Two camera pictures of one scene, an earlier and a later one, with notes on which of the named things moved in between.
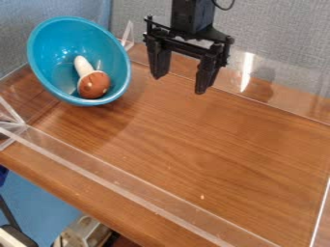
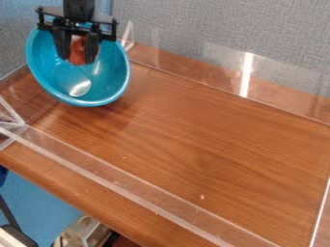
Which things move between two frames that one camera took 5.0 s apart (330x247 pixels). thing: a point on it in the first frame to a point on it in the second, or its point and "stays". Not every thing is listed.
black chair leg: x=15 y=229 stays
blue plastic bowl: x=57 y=40 stays
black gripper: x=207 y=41 to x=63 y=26
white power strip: x=88 y=233 stays
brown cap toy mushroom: x=93 y=82 to x=77 y=49
